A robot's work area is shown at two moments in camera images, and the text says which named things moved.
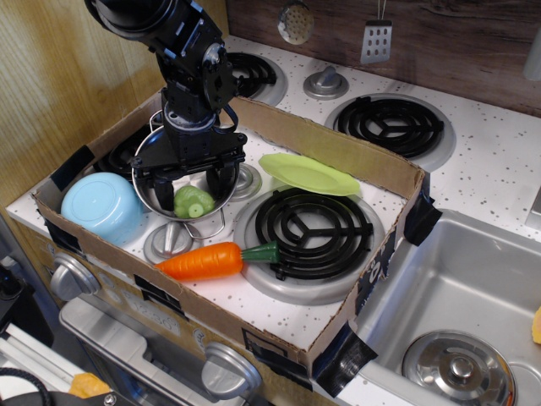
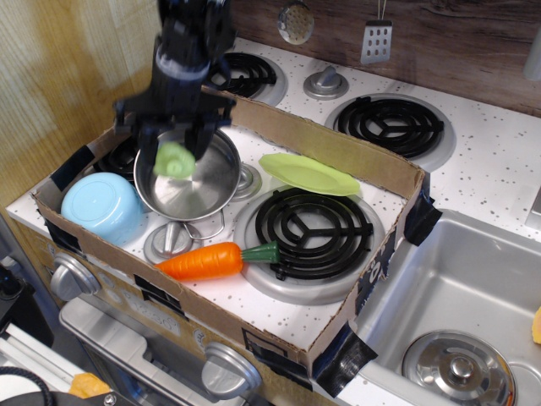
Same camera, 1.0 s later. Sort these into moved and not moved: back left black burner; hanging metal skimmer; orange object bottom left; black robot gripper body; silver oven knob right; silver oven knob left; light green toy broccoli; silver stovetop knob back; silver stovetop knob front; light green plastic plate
Moved: light green toy broccoli; black robot gripper body
Not moved: silver stovetop knob back; silver stovetop knob front; hanging metal skimmer; silver oven knob left; light green plastic plate; back left black burner; silver oven knob right; orange object bottom left
